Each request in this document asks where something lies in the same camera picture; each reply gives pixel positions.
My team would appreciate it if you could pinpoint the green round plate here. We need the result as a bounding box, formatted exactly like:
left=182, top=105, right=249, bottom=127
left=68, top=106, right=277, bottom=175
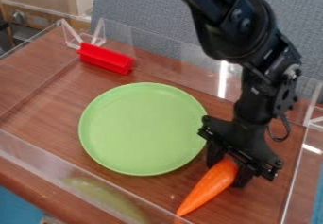
left=79, top=82, right=206, bottom=176

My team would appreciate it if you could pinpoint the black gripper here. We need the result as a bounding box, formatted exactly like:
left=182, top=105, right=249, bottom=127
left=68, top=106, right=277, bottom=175
left=198, top=115, right=285, bottom=188

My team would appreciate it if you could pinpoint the orange toy carrot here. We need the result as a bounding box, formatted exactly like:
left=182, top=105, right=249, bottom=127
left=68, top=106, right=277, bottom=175
left=176, top=158, right=239, bottom=216

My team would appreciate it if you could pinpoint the wooden shelf unit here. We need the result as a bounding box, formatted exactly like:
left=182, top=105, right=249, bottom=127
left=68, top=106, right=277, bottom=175
left=0, top=0, right=91, bottom=56

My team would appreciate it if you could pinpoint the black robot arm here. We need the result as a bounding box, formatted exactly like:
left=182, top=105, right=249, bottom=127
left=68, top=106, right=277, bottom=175
left=182, top=0, right=302, bottom=187

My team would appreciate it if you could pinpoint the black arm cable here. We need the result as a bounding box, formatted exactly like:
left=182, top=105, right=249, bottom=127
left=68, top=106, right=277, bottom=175
left=266, top=113, right=293, bottom=143

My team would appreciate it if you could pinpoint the red plastic block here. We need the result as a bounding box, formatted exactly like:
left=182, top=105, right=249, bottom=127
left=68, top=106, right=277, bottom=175
left=78, top=43, right=134, bottom=75

